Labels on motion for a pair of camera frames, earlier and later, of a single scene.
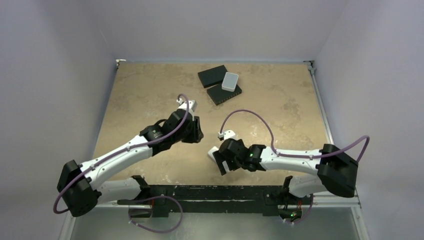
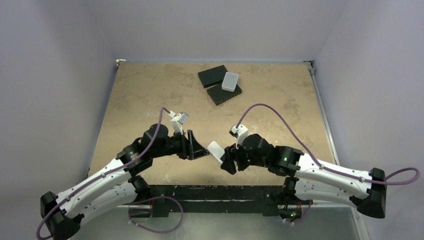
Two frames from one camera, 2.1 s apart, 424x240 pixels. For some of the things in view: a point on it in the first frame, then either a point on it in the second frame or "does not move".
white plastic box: (230, 81) does not move
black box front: (218, 95) does not move
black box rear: (212, 77) does not move
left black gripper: (196, 134) -> (190, 146)
